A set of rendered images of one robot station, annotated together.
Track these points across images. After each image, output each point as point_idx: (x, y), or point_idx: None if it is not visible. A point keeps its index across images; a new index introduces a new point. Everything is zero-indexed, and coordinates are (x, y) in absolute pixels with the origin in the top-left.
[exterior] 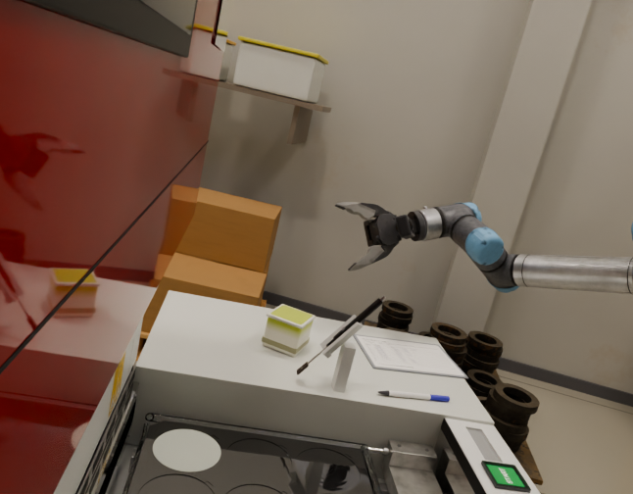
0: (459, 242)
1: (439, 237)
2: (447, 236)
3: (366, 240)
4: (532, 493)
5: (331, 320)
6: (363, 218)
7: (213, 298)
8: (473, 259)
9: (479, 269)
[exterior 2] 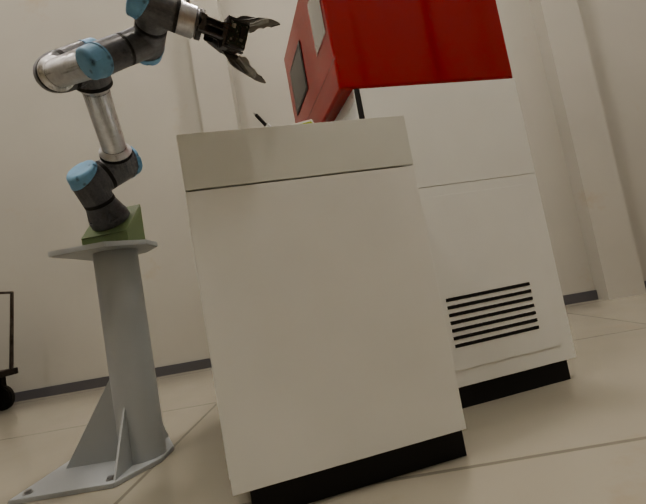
0: (164, 43)
1: (173, 32)
2: (163, 28)
3: (245, 43)
4: None
5: (276, 126)
6: (254, 31)
7: (371, 118)
8: (157, 61)
9: (136, 62)
